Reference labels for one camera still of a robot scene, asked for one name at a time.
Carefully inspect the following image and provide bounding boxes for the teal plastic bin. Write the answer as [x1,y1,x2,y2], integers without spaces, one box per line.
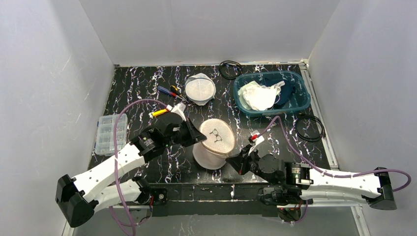
[234,71,311,117]

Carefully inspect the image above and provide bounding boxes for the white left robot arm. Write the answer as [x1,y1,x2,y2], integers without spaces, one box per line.
[55,112,207,228]

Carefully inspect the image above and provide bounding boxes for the blue handled screwdriver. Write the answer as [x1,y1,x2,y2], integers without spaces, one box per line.
[157,86,188,103]

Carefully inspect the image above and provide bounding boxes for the dark blue bra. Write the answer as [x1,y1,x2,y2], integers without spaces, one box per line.
[261,78,295,110]

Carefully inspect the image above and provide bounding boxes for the white mesh bag tan trim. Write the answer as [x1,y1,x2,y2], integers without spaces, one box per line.
[192,118,236,170]

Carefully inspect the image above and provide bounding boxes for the yellow handled screwdriver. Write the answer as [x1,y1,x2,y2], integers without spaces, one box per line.
[149,109,169,118]

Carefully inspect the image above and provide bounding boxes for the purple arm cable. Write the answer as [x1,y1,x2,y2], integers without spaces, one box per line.
[252,116,412,225]
[108,99,170,236]

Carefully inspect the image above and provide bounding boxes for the clear plastic screw box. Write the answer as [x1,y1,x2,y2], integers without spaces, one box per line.
[94,114,128,156]

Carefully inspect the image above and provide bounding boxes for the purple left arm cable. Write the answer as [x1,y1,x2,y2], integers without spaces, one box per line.
[108,99,170,236]

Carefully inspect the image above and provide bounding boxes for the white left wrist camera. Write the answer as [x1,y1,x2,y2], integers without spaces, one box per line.
[166,102,187,121]

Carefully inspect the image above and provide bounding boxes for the black cable coil back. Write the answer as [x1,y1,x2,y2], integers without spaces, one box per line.
[218,60,243,81]

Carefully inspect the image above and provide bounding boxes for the black orange handled screwdriver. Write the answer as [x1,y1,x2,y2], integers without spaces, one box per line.
[170,85,187,102]

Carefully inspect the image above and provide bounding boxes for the black cable coil right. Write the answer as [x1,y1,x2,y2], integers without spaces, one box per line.
[295,115,326,143]

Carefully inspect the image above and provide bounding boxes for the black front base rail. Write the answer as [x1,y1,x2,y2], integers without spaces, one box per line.
[150,183,282,217]

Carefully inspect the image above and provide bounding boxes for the white bra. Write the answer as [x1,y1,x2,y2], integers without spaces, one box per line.
[238,81,281,111]

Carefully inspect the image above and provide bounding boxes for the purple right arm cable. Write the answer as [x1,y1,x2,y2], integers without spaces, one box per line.
[252,116,412,225]

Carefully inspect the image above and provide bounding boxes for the black cable coil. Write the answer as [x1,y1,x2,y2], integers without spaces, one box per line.
[218,60,243,81]
[295,115,326,143]

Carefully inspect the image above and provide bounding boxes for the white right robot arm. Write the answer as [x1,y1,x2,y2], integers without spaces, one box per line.
[226,151,397,210]

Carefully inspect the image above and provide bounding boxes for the white mesh bag blue trim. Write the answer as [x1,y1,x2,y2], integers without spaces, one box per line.
[184,73,216,106]

